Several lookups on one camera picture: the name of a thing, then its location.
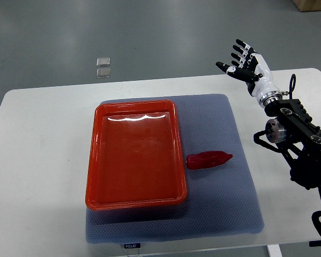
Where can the red plastic tray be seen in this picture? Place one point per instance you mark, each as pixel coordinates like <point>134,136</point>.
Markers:
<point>136,157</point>

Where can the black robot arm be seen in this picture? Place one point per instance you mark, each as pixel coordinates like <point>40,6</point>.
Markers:
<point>291,133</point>

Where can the black mat label tag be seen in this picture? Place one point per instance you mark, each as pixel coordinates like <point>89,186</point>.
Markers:
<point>132,246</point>

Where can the blue-grey mesh mat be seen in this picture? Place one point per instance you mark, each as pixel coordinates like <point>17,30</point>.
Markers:
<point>220,201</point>

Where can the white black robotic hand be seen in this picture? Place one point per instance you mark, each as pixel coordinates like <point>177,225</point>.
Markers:
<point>250,67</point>

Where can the cardboard box corner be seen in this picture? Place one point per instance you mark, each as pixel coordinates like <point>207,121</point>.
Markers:
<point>308,5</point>

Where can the white table leg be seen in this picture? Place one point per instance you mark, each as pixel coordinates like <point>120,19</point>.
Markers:
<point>274,250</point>

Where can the dark label under table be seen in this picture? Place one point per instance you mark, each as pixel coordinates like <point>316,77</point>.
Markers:
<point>316,243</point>

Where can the upper metal floor plate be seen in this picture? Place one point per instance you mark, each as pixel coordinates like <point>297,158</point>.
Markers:
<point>103,61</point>

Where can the red pepper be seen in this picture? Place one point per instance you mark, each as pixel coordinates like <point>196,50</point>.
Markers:
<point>207,160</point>

